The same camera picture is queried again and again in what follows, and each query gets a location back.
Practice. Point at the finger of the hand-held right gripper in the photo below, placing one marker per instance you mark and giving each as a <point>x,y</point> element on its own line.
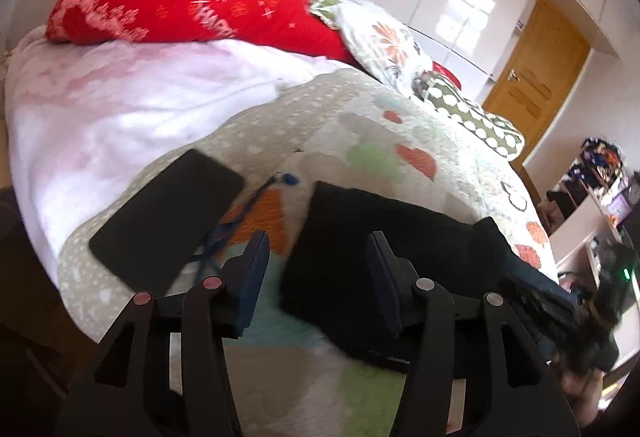
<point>542,289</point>

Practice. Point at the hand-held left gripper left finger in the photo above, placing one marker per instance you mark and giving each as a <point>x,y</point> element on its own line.
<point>254,274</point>

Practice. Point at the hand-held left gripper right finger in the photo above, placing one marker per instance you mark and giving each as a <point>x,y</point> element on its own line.
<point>381,279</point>

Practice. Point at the black pants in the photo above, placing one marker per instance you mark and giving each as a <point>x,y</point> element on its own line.
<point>395,217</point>

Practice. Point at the person's right forearm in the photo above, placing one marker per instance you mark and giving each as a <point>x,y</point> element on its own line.
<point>582,392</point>

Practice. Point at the black tablet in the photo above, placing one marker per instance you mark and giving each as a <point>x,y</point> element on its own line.
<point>165,222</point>

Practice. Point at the cluttered desk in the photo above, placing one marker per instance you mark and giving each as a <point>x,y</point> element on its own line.
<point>600,197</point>

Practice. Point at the patterned patchwork quilt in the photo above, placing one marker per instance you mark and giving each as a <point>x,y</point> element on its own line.
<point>360,127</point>

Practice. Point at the green polka dot pillow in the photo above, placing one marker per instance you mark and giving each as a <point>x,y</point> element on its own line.
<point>475,117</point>

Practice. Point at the white fleece blanket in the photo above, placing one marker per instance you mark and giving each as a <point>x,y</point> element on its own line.
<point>125,117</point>

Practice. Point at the wooden door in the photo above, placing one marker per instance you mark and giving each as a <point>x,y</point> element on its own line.
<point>540,72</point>

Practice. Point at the floral pillow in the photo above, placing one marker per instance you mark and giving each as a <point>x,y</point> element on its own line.
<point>380,42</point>

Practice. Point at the red patterned pillow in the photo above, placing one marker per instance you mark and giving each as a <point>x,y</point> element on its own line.
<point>190,2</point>

